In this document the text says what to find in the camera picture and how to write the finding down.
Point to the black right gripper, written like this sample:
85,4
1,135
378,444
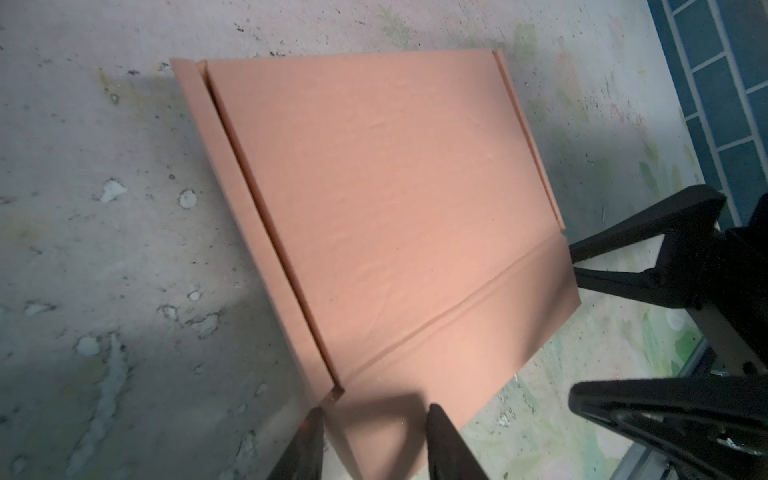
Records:
714,427

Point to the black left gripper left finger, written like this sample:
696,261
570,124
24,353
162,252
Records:
303,457

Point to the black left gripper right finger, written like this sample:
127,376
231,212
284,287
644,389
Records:
449,458

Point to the pink cardboard box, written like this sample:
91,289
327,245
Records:
402,222

